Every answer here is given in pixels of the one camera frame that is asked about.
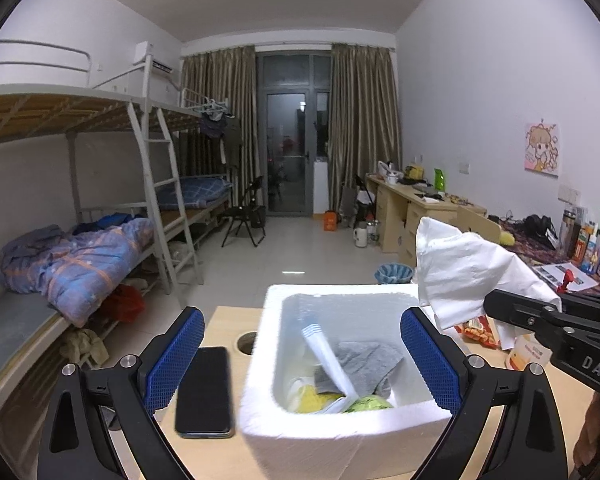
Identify toiletries on side desk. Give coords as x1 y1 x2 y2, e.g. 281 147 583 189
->
557 206 600 282

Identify wooden desk with drawers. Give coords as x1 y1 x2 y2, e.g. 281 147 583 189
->
366 174 460 268

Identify blue patterned quilt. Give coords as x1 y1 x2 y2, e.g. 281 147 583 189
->
0 217 154 327

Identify brown curtains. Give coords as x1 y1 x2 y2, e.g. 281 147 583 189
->
182 44 401 209

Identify person's right hand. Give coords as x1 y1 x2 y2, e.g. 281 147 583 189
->
570 392 600 479

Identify red snack packets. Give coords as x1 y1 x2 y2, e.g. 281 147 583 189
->
454 315 501 350

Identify white styrofoam box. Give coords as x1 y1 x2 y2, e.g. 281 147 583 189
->
238 284 451 479

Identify cartoon girl wall poster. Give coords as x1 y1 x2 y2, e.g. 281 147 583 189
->
524 122 560 177

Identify white cloth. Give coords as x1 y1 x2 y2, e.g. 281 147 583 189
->
415 217 562 342

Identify long patterned side desk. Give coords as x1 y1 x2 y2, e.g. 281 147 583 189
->
484 213 600 302

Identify green floral tissue pack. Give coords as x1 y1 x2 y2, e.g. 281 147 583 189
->
346 394 393 413

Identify white air conditioner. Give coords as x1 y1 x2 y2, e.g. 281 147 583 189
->
132 41 174 75

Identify metal bunk bed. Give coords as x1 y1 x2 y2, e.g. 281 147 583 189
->
0 39 236 411

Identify wooden smiley chair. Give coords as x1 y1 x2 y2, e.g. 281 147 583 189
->
456 206 502 244

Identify black folding chair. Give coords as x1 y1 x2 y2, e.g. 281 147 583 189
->
221 176 266 247

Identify blue waste basket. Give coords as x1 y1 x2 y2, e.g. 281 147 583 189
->
374 262 414 285

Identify grey cloth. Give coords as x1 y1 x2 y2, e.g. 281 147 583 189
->
334 341 403 400

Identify white lotion pump bottle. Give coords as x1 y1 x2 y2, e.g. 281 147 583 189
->
495 263 573 370

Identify white foam strip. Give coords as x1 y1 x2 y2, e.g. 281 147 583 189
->
301 323 358 401

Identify black smartphone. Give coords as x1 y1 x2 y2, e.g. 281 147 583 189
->
174 347 235 439

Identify glass balcony door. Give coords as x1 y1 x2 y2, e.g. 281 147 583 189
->
257 51 332 217

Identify yellow foam net sleeve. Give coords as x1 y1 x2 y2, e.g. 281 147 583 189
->
291 385 342 414

